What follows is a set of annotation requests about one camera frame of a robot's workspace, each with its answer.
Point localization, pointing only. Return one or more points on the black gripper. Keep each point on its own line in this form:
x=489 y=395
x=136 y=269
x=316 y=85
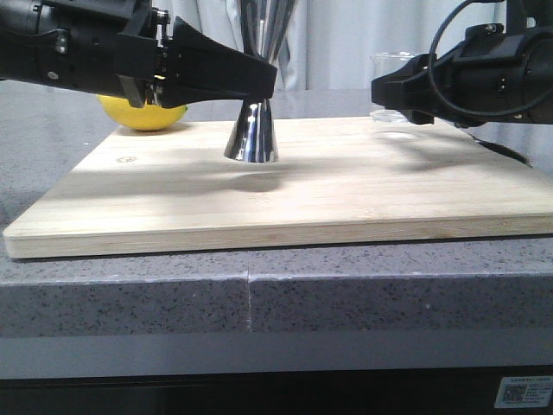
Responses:
x=102 y=47
x=500 y=72

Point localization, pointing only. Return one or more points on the wooden cutting board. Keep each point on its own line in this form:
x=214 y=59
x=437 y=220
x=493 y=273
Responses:
x=337 y=180

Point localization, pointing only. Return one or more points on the black cutting board handle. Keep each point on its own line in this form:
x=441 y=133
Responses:
x=502 y=150

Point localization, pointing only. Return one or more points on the grey curtain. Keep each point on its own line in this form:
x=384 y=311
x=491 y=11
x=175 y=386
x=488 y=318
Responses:
x=330 y=44

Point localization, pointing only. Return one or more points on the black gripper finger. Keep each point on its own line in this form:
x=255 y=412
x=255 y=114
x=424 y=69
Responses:
x=198 y=68

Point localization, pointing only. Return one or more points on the clear glass beaker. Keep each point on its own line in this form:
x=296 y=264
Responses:
x=384 y=63

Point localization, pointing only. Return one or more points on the yellow lemon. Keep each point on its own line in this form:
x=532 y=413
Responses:
x=147 y=118

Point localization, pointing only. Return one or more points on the white QR code sticker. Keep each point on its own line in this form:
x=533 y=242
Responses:
x=523 y=392

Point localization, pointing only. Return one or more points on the steel double jigger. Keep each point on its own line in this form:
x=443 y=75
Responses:
x=263 y=28

